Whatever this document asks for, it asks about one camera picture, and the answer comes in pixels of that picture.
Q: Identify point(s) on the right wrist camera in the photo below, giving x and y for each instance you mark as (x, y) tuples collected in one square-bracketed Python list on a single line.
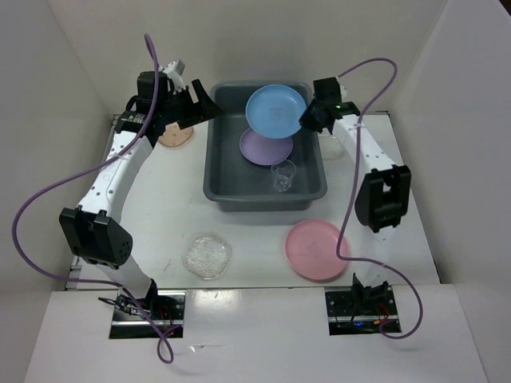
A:
[(343, 89)]

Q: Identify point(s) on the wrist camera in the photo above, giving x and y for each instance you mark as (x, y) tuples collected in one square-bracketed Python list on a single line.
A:
[(174, 72), (343, 89)]

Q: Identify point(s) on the pink plastic plate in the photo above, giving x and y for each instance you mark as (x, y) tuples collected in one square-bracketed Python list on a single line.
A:
[(310, 248)]

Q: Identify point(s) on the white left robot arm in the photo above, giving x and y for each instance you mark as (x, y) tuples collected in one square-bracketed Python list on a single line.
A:
[(93, 228)]

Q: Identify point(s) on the peach square dish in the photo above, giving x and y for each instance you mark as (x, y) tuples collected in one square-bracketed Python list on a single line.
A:
[(174, 137)]

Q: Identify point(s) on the purple plastic plate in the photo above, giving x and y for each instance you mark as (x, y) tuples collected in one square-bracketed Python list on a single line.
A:
[(264, 151)]

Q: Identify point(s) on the blue plastic plate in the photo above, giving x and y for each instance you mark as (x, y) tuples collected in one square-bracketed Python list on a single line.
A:
[(273, 111)]

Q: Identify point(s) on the grey plastic bin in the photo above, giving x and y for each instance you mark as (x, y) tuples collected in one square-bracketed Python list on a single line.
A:
[(238, 185)]

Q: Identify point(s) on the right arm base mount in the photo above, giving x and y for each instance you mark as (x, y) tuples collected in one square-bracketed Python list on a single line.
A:
[(344, 317)]

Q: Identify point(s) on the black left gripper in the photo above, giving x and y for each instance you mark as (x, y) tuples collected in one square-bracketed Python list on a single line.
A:
[(210, 109)]

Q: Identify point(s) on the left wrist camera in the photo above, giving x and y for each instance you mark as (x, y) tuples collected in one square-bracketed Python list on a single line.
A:
[(174, 72)]

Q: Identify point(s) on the clear plastic cup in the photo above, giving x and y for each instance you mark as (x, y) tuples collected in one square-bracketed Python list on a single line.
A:
[(283, 174)]

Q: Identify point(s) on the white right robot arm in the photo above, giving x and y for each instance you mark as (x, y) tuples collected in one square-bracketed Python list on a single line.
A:
[(383, 188)]

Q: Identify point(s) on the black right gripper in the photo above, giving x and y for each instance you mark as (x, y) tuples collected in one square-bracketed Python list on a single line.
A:
[(305, 120)]

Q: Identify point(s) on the clear textured square dish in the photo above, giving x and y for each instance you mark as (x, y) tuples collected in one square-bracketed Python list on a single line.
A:
[(207, 256)]

